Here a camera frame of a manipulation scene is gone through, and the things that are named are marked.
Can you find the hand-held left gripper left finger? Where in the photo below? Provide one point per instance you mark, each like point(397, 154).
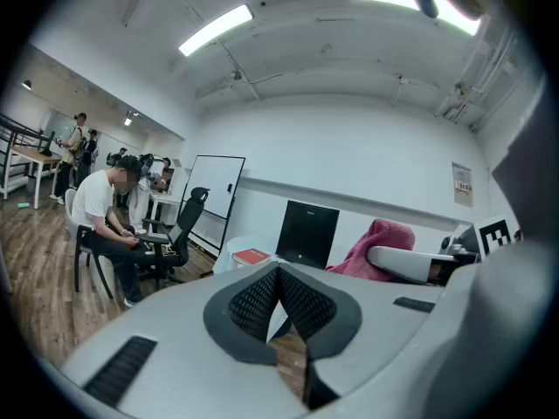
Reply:
point(174, 343)

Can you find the whiteboard on black stand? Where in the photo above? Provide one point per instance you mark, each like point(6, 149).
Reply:
point(216, 186)

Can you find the wall poster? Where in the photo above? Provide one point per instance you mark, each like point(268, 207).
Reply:
point(462, 186)

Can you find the black office chair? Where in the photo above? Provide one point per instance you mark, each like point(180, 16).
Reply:
point(190, 216)

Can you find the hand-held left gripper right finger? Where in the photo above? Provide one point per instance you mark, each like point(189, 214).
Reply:
point(375, 321)

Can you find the red printed folder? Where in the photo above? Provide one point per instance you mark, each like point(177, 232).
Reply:
point(251, 256)

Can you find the black mini fridge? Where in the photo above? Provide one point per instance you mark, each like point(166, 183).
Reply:
point(308, 234)

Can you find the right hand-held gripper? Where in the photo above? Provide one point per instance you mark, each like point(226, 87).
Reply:
point(493, 236)

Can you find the pink cloth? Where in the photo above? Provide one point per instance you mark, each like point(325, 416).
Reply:
point(386, 234)

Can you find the white desk wooden top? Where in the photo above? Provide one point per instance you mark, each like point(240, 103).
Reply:
point(35, 154)

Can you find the round table with light tablecloth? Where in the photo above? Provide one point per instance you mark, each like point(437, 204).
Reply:
point(233, 246)

